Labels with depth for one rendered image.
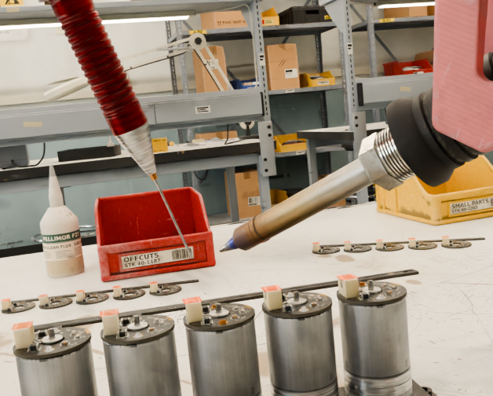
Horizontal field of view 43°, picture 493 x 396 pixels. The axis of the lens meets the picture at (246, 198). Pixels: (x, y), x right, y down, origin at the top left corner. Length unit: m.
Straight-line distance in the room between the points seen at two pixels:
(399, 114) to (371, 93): 2.68
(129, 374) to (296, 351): 0.06
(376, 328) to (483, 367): 0.11
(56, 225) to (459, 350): 0.37
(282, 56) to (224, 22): 0.49
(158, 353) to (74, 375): 0.03
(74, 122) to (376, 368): 2.34
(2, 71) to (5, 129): 2.18
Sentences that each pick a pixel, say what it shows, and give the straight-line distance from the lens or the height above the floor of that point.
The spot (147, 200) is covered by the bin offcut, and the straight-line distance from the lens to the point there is 0.65.
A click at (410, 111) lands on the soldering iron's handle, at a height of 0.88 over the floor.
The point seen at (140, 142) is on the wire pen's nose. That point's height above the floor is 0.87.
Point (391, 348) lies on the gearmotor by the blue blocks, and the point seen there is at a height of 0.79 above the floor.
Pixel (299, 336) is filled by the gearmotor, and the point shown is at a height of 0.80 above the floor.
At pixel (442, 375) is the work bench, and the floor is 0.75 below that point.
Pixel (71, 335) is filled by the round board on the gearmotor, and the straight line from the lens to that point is 0.22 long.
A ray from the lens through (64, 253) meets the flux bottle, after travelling 0.58.
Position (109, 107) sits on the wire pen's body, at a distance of 0.18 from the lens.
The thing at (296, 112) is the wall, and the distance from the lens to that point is 4.96.
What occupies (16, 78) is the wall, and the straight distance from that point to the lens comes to 4.69.
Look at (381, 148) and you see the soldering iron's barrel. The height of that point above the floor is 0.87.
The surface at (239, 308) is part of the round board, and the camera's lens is 0.22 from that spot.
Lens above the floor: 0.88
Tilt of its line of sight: 8 degrees down
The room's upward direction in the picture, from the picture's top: 6 degrees counter-clockwise
